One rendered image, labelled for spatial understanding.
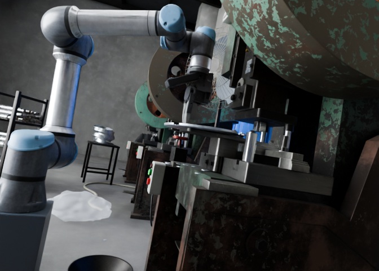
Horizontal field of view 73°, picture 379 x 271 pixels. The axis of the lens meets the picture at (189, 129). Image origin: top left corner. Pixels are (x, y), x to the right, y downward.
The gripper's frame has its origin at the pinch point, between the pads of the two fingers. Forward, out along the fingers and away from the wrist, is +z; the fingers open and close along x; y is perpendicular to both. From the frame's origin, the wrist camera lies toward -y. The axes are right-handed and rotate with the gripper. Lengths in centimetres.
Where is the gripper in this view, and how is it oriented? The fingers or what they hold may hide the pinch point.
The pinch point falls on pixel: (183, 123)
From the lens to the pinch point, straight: 90.2
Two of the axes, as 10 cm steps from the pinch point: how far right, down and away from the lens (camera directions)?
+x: -2.5, 0.2, 9.7
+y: 9.5, 1.9, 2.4
